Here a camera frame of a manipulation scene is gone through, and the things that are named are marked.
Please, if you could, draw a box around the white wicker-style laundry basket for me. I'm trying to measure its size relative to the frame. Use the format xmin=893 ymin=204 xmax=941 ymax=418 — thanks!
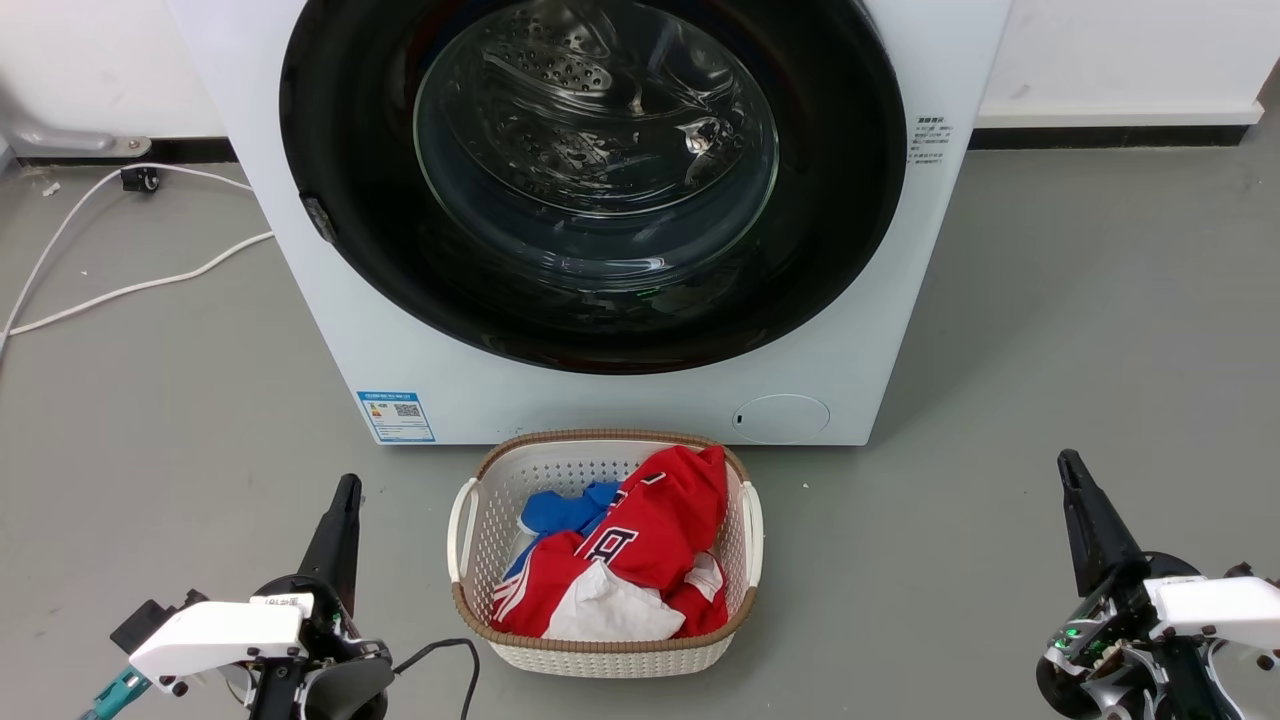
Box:
xmin=447 ymin=430 xmax=765 ymax=679

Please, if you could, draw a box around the white garment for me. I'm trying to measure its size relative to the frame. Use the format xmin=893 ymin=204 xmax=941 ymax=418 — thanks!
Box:
xmin=543 ymin=560 xmax=687 ymax=642

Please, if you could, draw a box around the blue energy label sticker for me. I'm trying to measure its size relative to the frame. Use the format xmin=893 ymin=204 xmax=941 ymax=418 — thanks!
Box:
xmin=357 ymin=391 xmax=437 ymax=444

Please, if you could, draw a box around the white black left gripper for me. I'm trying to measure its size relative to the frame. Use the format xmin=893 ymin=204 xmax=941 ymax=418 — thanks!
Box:
xmin=130 ymin=475 xmax=393 ymax=693

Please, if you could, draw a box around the red sports jersey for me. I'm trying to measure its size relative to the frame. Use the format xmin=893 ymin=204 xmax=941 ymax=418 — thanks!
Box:
xmin=490 ymin=445 xmax=731 ymax=641

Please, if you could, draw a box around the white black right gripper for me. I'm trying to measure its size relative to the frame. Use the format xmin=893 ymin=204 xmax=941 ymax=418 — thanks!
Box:
xmin=1045 ymin=450 xmax=1280 ymax=661

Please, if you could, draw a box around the blue garment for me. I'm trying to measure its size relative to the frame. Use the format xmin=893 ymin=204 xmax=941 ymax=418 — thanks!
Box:
xmin=505 ymin=482 xmax=623 ymax=581

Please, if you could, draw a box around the round white filter cover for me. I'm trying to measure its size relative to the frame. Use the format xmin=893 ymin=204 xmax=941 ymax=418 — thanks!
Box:
xmin=732 ymin=394 xmax=831 ymax=445

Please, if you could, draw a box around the white front-load washing machine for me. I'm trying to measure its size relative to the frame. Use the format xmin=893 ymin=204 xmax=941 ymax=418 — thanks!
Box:
xmin=165 ymin=0 xmax=1013 ymax=448

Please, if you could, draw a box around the grey metal pipe bracket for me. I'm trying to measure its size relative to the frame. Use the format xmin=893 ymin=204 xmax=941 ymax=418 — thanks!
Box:
xmin=0 ymin=100 xmax=153 ymax=159

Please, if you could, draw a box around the black round glass washer door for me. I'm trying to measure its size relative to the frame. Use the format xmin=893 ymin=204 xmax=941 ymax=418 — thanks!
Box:
xmin=279 ymin=0 xmax=907 ymax=376

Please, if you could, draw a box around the small text sticker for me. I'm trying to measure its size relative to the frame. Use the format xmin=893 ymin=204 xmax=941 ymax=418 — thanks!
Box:
xmin=908 ymin=114 xmax=956 ymax=166

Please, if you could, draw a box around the stainless steel washer drum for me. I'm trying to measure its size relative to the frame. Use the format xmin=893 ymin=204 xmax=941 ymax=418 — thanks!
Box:
xmin=415 ymin=0 xmax=779 ymax=266

